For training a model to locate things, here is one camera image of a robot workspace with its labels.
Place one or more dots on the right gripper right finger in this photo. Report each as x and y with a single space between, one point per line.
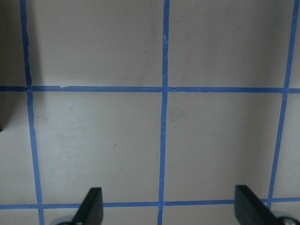
249 209

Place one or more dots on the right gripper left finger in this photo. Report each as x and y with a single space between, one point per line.
91 211

